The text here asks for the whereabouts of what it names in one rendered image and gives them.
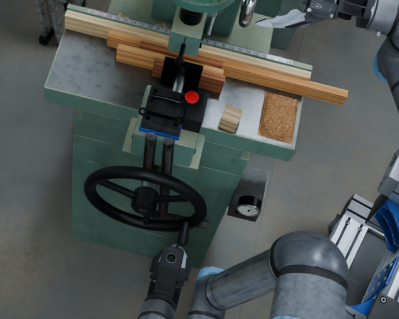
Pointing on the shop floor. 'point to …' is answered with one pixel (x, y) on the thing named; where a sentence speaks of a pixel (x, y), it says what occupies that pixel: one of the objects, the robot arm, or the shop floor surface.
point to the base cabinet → (78, 219)
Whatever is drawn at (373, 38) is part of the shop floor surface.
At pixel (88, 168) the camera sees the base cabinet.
